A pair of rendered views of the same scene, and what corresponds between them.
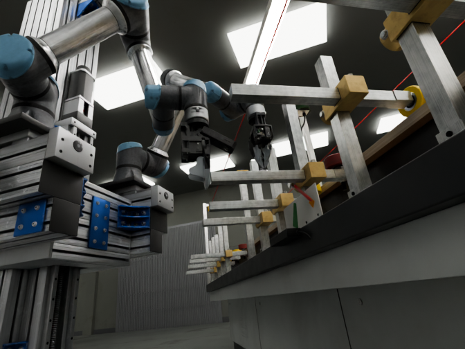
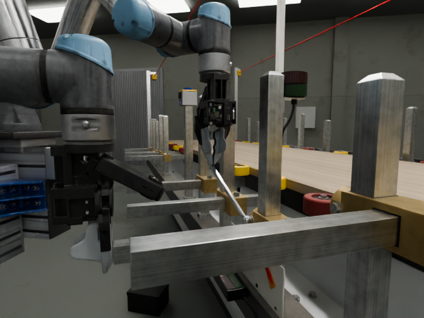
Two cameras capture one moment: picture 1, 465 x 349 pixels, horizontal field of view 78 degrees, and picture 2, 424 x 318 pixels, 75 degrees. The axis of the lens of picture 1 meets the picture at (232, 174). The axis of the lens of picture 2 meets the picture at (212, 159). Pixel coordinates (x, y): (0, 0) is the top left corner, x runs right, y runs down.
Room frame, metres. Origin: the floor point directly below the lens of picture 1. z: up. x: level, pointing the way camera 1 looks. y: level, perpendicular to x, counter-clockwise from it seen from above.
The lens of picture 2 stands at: (0.31, -0.06, 1.05)
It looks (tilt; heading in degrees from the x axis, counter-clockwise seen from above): 6 degrees down; 355
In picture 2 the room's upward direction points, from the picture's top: straight up
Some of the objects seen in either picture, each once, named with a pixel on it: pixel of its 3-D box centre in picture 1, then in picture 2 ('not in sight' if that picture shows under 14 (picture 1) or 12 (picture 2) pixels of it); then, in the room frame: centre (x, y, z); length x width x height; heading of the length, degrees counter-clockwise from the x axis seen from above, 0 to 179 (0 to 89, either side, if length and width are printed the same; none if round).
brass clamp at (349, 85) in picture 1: (341, 102); (388, 219); (0.60, -0.29, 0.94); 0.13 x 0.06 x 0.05; 13
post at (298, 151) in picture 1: (300, 159); (269, 189); (0.87, -0.23, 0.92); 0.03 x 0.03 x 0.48; 13
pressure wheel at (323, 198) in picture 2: (340, 172); (322, 221); (0.85, -0.34, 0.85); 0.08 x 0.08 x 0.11
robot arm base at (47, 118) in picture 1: (31, 126); not in sight; (0.75, 0.62, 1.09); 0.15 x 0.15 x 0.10
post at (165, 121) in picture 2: (226, 247); (165, 148); (2.33, 0.11, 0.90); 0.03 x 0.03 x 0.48; 13
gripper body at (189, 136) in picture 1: (195, 141); (86, 182); (0.75, 0.10, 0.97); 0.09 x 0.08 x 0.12; 103
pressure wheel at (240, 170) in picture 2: not in sight; (238, 178); (1.34, -0.25, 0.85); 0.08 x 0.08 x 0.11
